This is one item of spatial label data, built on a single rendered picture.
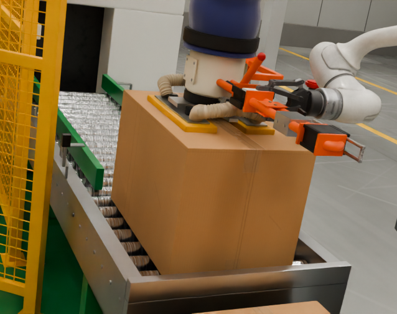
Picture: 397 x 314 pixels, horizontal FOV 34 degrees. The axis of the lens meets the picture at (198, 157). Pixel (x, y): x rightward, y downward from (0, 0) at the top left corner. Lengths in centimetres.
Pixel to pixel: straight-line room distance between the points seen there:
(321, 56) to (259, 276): 68
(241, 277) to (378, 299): 150
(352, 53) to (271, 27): 295
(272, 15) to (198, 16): 302
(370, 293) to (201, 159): 176
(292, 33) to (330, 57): 1002
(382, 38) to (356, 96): 18
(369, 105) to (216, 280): 66
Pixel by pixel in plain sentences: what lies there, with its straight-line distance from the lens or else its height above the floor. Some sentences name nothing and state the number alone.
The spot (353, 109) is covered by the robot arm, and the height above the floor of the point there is 107.
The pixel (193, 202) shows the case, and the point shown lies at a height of 80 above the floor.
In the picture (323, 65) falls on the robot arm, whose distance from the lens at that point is 196.
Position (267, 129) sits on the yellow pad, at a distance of 191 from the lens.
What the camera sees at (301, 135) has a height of 107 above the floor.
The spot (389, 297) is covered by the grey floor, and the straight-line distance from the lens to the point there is 328.
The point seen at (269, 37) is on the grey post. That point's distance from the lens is 489.
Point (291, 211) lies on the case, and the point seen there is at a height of 76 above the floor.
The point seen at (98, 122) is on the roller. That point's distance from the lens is 327.
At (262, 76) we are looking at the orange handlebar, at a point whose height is 108.
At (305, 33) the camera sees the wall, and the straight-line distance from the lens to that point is 1212.
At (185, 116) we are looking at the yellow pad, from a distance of 187.
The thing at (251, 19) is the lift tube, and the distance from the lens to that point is 187.
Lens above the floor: 144
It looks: 18 degrees down
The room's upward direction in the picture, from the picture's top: 9 degrees clockwise
